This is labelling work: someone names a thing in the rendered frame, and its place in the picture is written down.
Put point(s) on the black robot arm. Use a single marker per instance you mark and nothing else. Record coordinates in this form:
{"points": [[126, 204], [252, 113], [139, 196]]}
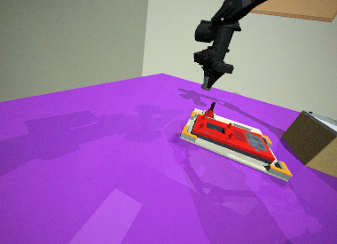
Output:
{"points": [[221, 31]]}

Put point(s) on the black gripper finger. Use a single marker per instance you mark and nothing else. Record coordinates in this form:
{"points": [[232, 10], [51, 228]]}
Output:
{"points": [[213, 77], [206, 73]]}

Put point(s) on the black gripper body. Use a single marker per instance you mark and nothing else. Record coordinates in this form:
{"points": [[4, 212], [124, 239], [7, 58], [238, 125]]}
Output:
{"points": [[219, 65]]}

